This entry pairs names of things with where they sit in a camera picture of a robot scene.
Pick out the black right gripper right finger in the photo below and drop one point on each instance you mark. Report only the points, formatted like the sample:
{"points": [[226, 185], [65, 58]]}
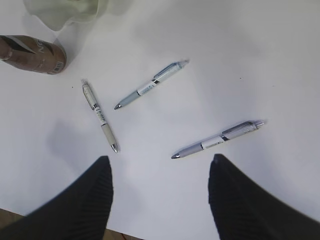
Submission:
{"points": [[242, 210]]}

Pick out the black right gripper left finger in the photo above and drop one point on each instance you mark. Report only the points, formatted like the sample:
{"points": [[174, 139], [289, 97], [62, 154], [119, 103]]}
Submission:
{"points": [[80, 212]]}

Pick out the grey grip ballpoint pen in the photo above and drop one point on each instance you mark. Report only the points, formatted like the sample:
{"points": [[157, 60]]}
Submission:
{"points": [[227, 135]]}

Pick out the blue grip pen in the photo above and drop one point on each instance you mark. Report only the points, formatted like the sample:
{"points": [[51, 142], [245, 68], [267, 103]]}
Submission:
{"points": [[160, 77]]}

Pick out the brown coffee drink bottle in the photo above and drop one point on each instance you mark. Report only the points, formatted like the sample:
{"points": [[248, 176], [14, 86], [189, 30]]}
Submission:
{"points": [[32, 54]]}

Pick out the beige grip ballpoint pen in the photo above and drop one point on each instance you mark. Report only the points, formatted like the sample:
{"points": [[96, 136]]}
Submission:
{"points": [[94, 105]]}

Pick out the green wavy glass plate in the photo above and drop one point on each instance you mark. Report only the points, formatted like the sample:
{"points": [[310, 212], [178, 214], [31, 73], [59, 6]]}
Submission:
{"points": [[55, 14]]}

